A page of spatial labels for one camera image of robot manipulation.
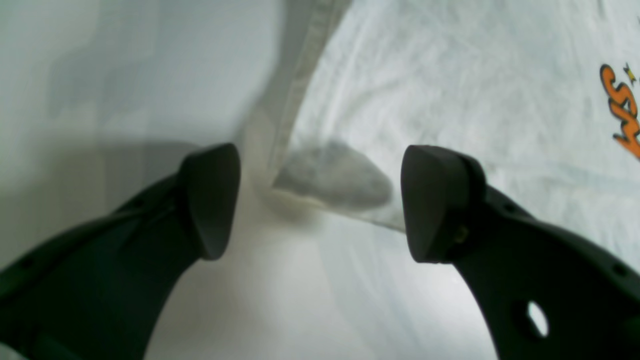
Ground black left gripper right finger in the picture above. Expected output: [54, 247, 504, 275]
[400, 145, 640, 360]

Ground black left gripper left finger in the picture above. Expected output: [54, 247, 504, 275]
[0, 143, 242, 360]

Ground white printed T-shirt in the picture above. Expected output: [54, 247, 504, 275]
[243, 0, 639, 360]

